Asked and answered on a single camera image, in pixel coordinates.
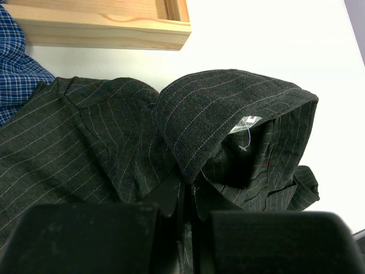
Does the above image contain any blue checkered shirt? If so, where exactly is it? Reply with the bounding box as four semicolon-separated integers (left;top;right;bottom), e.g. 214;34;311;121
1;6;55;126

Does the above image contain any wooden clothes rack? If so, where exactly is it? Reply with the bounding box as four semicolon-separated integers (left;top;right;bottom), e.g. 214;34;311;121
1;0;191;51

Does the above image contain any black pinstriped shirt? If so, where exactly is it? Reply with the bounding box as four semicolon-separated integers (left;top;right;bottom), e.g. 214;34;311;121
0;68;321;274

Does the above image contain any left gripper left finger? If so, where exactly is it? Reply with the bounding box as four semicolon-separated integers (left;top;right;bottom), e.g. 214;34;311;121
1;177;183;273

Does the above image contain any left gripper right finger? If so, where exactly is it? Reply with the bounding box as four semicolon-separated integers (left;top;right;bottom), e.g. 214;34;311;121
192;185;364;273

